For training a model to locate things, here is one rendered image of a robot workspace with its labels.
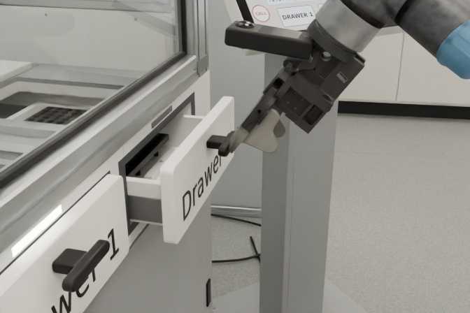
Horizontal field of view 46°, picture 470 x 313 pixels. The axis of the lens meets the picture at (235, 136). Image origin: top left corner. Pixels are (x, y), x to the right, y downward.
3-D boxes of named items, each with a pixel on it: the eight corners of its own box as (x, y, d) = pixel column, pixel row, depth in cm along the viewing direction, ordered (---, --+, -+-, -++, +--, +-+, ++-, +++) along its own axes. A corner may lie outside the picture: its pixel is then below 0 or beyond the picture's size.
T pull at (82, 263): (111, 249, 56) (110, 237, 55) (73, 295, 49) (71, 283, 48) (79, 244, 57) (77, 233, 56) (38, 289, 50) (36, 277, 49)
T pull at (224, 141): (239, 138, 83) (239, 129, 82) (225, 158, 76) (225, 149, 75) (216, 135, 83) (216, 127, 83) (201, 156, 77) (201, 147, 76)
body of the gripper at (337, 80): (304, 138, 72) (365, 68, 66) (252, 98, 71) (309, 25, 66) (312, 118, 78) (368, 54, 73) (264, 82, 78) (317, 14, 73)
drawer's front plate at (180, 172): (234, 155, 96) (234, 95, 92) (176, 246, 70) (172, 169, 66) (224, 154, 96) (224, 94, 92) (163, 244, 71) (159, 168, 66)
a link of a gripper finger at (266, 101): (247, 135, 72) (289, 83, 69) (238, 128, 72) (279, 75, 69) (252, 126, 76) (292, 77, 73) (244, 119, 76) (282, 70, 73)
